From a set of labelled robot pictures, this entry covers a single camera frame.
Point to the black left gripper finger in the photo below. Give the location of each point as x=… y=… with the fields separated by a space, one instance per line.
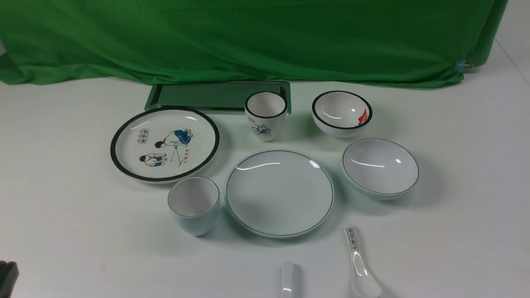
x=9 y=273

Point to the pale blue plain cup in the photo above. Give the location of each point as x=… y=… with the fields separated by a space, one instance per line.
x=195 y=203

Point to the pale blue shallow bowl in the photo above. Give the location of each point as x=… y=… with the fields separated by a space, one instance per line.
x=380 y=169

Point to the white spoon with label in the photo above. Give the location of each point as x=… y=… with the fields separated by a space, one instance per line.
x=363 y=284

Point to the black-rimmed illustrated plate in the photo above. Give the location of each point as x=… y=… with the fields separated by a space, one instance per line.
x=165 y=145

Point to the black-rimmed small white bowl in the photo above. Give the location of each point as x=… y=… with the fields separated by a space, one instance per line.
x=341 y=114

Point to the green rectangular tray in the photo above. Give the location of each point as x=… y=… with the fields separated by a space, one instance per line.
x=214 y=97

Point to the green backdrop cloth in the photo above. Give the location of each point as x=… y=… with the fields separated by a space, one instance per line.
x=396 y=43

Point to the pale blue large plate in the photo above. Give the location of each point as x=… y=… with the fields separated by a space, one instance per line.
x=279 y=194

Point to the plain white ceramic spoon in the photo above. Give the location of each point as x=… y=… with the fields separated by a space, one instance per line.
x=287 y=280

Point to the white cup with bicycle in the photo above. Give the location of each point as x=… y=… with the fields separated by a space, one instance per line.
x=266 y=113

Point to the blue binder clip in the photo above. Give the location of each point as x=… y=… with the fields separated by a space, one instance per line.
x=464 y=66

